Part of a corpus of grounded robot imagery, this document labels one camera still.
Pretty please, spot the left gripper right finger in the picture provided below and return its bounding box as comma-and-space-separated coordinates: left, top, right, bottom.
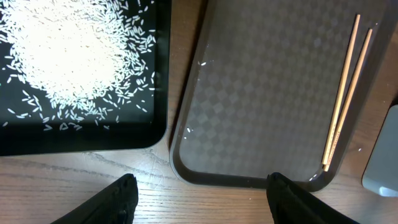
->
266, 172, 356, 224

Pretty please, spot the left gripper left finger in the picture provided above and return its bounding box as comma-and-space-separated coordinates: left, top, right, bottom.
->
52, 174, 139, 224

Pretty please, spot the wooden chopstick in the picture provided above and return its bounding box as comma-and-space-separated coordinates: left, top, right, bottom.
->
323, 29, 373, 172
322, 14, 361, 166

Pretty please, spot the grey dishwasher rack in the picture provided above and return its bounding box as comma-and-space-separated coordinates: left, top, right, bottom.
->
362, 105, 397, 197

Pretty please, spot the black tray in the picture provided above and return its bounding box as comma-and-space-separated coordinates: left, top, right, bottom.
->
1, 0, 172, 156

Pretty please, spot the brown serving tray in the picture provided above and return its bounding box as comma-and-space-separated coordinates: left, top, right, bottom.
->
170, 0, 397, 192

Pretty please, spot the spilled rice pile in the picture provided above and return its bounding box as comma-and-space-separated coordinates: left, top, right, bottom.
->
1, 0, 157, 131

